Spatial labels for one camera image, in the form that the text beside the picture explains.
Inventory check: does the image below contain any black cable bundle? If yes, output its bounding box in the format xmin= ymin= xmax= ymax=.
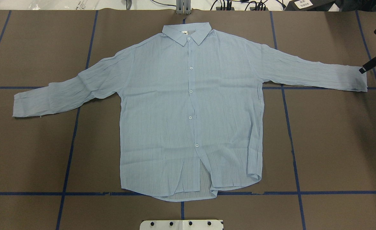
xmin=209 ymin=0 xmax=286 ymax=11

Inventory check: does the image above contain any aluminium frame post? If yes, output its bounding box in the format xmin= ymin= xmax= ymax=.
xmin=176 ymin=0 xmax=192 ymax=15

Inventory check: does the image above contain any clear plastic bag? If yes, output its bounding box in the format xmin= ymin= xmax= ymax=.
xmin=28 ymin=0 xmax=112 ymax=10

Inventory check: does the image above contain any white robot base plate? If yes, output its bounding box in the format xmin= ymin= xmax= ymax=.
xmin=139 ymin=219 xmax=224 ymax=230

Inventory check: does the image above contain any dark box with label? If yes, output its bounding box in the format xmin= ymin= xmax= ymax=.
xmin=284 ymin=0 xmax=336 ymax=12

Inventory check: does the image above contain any light blue button-up shirt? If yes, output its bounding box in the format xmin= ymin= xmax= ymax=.
xmin=12 ymin=22 xmax=367 ymax=202

